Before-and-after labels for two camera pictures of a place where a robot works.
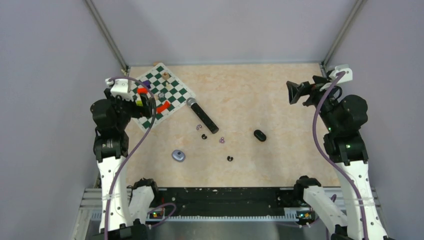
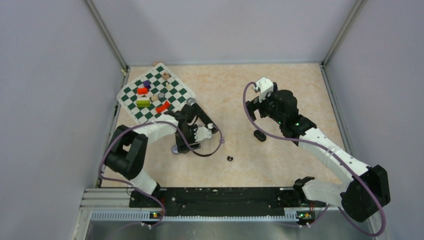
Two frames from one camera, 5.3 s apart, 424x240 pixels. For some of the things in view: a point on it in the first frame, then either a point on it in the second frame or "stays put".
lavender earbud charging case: [178, 155] to [174, 149]
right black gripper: [295, 90] to [255, 104]
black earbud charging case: [260, 135] stays put
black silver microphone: [191, 102] stays put
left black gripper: [145, 110] to [182, 147]
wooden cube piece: [165, 75] stays put
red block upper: [142, 90] stays put
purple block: [147, 83] stays put
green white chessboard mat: [166, 92] stays put
